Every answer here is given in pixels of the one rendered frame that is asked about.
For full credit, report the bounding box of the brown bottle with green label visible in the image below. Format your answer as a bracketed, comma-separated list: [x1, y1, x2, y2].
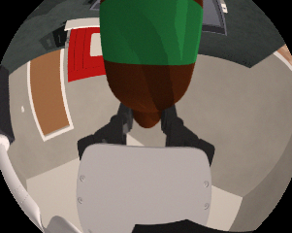
[99, 0, 203, 128]

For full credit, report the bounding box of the red plastic crate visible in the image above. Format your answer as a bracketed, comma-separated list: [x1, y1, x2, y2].
[68, 27, 106, 82]

